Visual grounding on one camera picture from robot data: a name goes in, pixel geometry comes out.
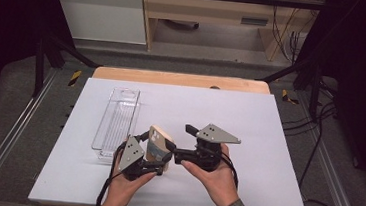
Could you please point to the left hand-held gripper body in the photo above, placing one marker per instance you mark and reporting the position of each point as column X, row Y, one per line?
column 131, row 155

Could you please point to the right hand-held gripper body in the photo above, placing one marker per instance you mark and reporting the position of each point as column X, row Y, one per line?
column 216, row 135

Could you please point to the beige printed phone case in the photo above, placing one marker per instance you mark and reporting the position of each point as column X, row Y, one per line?
column 155, row 147

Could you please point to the clear plastic packaging box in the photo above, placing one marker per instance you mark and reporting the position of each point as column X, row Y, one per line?
column 117, row 124

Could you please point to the person's left hand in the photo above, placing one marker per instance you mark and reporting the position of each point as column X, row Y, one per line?
column 123, row 186

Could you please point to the person's right hand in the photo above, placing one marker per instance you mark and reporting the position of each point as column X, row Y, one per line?
column 212, row 181

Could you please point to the yellow clamp right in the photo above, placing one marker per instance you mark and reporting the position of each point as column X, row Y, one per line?
column 288, row 97

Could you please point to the light wooden desk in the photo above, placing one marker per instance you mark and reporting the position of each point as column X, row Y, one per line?
column 212, row 13

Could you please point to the white cabinet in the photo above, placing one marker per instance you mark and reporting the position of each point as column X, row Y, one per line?
column 102, row 12

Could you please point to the black curtain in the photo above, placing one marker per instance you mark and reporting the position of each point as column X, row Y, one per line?
column 360, row 81
column 10, row 27

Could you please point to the black diagonal frame strut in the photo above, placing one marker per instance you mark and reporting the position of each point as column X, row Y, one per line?
column 71, row 51
column 284, row 71

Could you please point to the aluminium rail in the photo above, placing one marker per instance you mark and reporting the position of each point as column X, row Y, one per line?
column 7, row 138
column 334, row 183

